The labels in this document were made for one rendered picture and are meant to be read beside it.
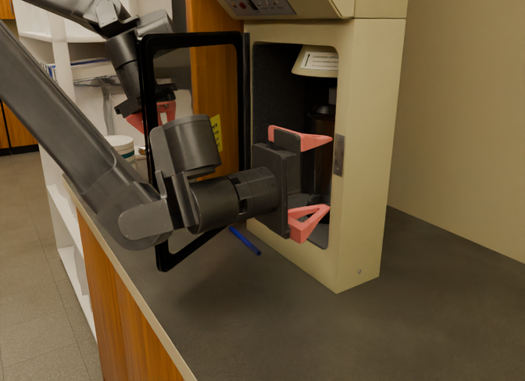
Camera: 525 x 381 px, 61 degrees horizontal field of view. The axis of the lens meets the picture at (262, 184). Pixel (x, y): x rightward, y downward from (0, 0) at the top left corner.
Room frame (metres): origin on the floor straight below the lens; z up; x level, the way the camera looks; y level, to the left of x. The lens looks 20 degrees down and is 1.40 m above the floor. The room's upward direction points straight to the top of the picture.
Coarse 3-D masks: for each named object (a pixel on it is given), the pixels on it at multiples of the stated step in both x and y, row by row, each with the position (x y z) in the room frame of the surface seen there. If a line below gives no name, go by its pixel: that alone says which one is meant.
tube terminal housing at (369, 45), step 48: (384, 0) 0.72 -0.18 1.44; (336, 48) 0.72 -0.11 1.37; (384, 48) 0.72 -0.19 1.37; (384, 96) 0.73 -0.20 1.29; (384, 144) 0.73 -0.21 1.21; (336, 192) 0.70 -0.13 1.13; (384, 192) 0.74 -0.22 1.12; (288, 240) 0.81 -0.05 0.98; (336, 240) 0.69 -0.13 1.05; (336, 288) 0.69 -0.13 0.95
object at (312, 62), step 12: (312, 48) 0.81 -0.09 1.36; (324, 48) 0.80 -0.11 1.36; (300, 60) 0.83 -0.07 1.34; (312, 60) 0.80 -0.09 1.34; (324, 60) 0.79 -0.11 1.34; (336, 60) 0.78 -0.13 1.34; (300, 72) 0.81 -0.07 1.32; (312, 72) 0.79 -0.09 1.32; (324, 72) 0.78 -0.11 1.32; (336, 72) 0.77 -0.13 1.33
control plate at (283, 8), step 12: (228, 0) 0.88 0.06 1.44; (240, 0) 0.85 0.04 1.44; (252, 0) 0.82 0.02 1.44; (264, 0) 0.79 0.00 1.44; (276, 0) 0.76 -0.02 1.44; (240, 12) 0.89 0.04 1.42; (252, 12) 0.85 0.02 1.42; (264, 12) 0.82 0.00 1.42; (276, 12) 0.79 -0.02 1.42; (288, 12) 0.76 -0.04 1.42
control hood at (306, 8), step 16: (288, 0) 0.74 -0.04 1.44; (304, 0) 0.70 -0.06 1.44; (320, 0) 0.68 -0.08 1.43; (336, 0) 0.67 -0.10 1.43; (352, 0) 0.68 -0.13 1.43; (240, 16) 0.91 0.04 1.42; (256, 16) 0.86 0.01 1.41; (272, 16) 0.81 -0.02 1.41; (288, 16) 0.77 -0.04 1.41; (304, 16) 0.74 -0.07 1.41; (320, 16) 0.71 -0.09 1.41; (336, 16) 0.68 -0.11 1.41
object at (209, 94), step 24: (192, 48) 0.78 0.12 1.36; (216, 48) 0.85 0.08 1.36; (168, 72) 0.72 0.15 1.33; (192, 72) 0.78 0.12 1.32; (216, 72) 0.85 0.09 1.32; (144, 96) 0.67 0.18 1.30; (168, 96) 0.72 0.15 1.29; (192, 96) 0.77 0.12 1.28; (216, 96) 0.84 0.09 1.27; (144, 120) 0.67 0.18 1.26; (168, 120) 0.71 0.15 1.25; (216, 120) 0.84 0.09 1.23; (216, 168) 0.84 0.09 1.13; (168, 240) 0.69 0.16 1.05; (192, 240) 0.75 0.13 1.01
